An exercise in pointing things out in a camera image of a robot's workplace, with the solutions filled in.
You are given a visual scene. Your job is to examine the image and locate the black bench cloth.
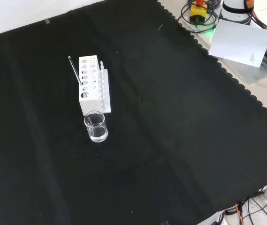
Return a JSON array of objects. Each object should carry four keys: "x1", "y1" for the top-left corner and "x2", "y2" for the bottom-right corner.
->
[{"x1": 0, "y1": 0, "x2": 267, "y2": 225}]

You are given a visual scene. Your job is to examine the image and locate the clear glass rod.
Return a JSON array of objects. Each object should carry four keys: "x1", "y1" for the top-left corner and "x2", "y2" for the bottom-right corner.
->
[{"x1": 68, "y1": 55, "x2": 88, "y2": 97}]

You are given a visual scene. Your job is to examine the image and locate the coiled black cable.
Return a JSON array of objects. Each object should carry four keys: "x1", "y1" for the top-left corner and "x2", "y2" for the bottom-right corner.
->
[{"x1": 180, "y1": 0, "x2": 220, "y2": 32}]

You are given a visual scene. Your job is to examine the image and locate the yellow stop button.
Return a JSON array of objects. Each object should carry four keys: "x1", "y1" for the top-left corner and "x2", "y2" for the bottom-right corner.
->
[{"x1": 189, "y1": 0, "x2": 208, "y2": 24}]

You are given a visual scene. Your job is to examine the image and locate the grey base plate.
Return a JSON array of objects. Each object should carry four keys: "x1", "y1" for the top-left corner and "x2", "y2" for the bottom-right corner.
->
[{"x1": 177, "y1": 9, "x2": 267, "y2": 84}]

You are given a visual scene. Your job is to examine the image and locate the white test tube rack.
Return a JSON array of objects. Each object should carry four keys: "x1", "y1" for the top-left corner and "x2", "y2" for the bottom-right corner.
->
[{"x1": 78, "y1": 55, "x2": 112, "y2": 117}]

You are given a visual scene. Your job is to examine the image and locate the pale board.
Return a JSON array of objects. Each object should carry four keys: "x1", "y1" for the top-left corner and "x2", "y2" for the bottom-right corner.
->
[{"x1": 208, "y1": 19, "x2": 267, "y2": 68}]

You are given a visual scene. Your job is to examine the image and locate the orange cable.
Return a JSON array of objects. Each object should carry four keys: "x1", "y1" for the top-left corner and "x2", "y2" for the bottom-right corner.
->
[
  {"x1": 243, "y1": 0, "x2": 267, "y2": 30},
  {"x1": 235, "y1": 203, "x2": 245, "y2": 225}
]

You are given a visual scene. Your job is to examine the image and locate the black floor cable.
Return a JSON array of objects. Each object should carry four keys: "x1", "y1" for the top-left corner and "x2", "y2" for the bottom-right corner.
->
[{"x1": 217, "y1": 196, "x2": 267, "y2": 225}]

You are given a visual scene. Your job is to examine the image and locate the clear glass beaker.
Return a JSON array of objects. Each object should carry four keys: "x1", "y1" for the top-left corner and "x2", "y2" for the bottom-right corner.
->
[{"x1": 84, "y1": 111, "x2": 108, "y2": 143}]

